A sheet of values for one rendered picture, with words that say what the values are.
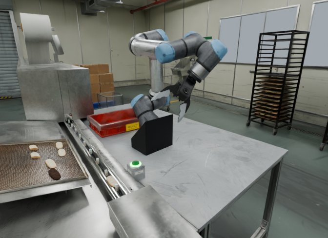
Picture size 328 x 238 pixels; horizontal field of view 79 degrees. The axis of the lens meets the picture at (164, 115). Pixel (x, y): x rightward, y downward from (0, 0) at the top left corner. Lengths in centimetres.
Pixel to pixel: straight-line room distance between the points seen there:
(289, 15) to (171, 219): 487
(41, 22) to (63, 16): 588
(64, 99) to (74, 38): 653
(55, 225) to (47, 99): 118
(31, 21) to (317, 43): 458
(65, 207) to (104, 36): 796
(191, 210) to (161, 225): 23
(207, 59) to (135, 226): 63
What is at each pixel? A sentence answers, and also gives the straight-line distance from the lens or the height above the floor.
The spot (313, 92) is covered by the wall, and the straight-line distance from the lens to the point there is 496.
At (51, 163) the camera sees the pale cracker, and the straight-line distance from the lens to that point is 114.
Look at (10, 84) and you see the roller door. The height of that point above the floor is 48.
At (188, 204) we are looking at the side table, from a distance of 93.
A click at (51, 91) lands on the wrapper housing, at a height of 113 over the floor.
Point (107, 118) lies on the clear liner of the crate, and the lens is 188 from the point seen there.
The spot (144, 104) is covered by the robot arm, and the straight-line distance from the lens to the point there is 134.
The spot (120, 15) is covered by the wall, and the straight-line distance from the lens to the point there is 900.
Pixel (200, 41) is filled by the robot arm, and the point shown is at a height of 148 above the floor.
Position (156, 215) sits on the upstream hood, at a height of 92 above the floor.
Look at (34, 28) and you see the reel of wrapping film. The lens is 249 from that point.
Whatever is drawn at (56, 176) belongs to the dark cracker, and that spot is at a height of 92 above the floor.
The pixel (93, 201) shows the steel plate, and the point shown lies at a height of 82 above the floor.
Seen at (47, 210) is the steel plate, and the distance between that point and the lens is 102.
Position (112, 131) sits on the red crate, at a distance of 161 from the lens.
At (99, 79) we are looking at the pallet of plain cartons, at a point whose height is 75.
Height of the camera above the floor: 143
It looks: 17 degrees down
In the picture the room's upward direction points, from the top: straight up
